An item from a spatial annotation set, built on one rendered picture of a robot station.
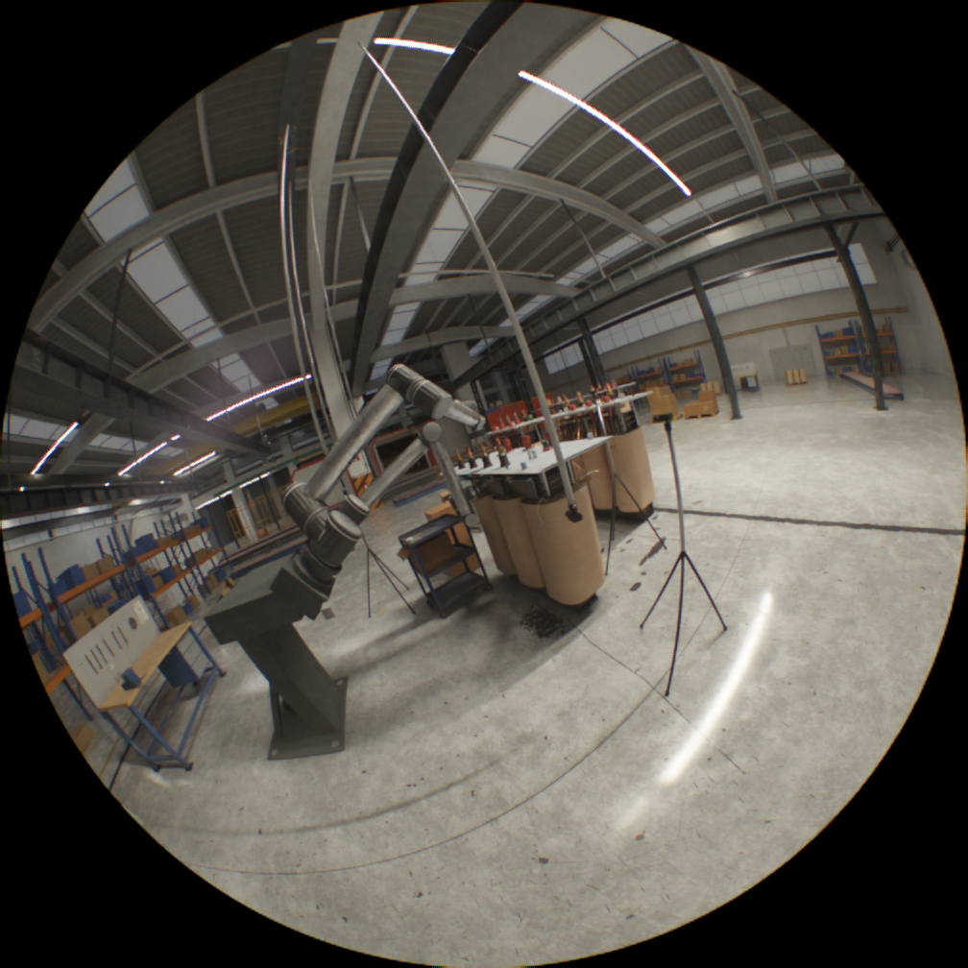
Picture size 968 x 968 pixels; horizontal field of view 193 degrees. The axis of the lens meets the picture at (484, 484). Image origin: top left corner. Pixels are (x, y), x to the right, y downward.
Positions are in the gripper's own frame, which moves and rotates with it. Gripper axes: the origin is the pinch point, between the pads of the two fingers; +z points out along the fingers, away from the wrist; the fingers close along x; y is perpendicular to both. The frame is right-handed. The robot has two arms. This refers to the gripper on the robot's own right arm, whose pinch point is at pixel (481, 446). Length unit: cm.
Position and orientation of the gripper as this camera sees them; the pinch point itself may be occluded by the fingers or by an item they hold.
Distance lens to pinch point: 234.7
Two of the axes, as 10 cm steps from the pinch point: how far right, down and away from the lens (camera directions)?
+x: -8.5, 3.6, -3.9
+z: 3.1, 9.3, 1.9
